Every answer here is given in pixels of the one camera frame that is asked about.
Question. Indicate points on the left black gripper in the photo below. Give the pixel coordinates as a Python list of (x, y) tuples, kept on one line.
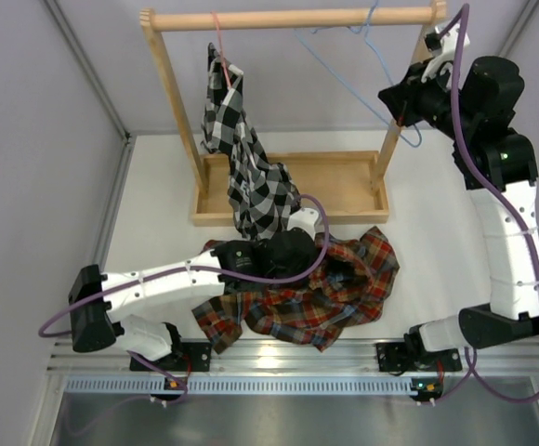
[(308, 262)]

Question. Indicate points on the red brown plaid shirt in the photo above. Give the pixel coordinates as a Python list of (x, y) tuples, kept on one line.
[(349, 288)]

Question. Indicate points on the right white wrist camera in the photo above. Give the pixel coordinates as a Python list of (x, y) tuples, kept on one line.
[(441, 45)]

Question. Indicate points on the wooden clothes rack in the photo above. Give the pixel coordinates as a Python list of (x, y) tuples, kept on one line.
[(350, 184)]

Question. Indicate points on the right aluminium frame post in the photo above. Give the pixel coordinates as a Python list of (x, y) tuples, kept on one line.
[(493, 86)]

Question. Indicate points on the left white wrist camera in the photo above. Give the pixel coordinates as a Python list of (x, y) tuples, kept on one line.
[(305, 219)]

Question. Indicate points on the left aluminium frame post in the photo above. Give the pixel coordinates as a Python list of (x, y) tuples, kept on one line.
[(89, 71)]

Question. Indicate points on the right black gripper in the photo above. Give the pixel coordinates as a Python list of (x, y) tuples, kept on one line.
[(402, 99)]

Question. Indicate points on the aluminium frame post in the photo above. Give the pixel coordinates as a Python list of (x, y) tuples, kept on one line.
[(493, 86), (89, 71)]

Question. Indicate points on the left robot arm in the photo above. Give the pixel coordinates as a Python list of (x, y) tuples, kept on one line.
[(106, 306)]

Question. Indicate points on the slotted grey cable duct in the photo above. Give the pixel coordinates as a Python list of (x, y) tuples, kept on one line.
[(260, 385)]

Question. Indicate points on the black white checkered shirt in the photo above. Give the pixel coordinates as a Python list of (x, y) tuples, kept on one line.
[(261, 194)]

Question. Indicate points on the aluminium mounting rail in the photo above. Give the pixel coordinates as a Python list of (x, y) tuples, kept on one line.
[(349, 356)]

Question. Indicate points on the pink wire hanger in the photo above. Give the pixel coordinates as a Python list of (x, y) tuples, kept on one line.
[(223, 51)]

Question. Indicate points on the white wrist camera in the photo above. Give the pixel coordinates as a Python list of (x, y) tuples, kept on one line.
[(441, 45), (305, 219)]

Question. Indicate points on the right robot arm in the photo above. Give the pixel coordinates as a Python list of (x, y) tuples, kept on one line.
[(500, 173)]

